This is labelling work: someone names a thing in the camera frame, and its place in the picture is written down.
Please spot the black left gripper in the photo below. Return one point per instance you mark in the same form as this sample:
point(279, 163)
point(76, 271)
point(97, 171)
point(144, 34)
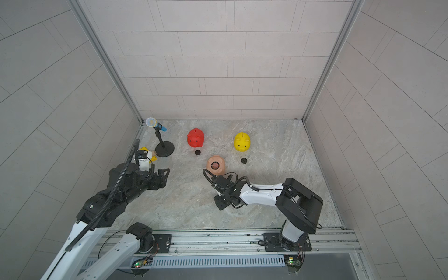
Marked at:
point(157, 184)

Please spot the pink piggy bank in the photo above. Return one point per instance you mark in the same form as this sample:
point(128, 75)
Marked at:
point(216, 165)

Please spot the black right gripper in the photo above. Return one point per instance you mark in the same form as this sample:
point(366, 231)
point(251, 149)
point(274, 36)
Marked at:
point(216, 199)

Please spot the toy microphone on stand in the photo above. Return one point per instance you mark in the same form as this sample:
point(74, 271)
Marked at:
point(164, 148)

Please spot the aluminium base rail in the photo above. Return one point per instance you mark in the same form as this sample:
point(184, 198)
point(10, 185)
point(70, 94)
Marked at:
point(251, 242)

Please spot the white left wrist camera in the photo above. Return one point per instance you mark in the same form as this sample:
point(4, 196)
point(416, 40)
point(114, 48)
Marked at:
point(144, 165)

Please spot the left circuit board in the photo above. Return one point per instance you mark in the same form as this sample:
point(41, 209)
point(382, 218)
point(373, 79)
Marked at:
point(141, 263)

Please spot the aluminium corner post left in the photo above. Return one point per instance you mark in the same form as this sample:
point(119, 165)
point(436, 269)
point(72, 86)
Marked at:
point(101, 52)

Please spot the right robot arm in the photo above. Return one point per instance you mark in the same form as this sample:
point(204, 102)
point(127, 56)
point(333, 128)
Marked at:
point(301, 206)

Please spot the red piggy bank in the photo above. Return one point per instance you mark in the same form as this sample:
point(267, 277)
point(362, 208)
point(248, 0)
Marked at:
point(195, 138)

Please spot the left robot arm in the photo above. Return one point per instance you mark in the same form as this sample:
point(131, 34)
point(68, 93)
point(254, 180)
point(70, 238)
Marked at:
point(92, 222)

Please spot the circuit board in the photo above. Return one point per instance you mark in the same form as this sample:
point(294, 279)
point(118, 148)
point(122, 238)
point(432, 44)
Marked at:
point(141, 263)
point(293, 263)

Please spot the yellow piggy bank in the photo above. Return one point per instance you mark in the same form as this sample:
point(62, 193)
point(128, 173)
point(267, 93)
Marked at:
point(242, 142)

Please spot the right circuit board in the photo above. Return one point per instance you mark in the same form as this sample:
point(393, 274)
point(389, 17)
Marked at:
point(293, 263)

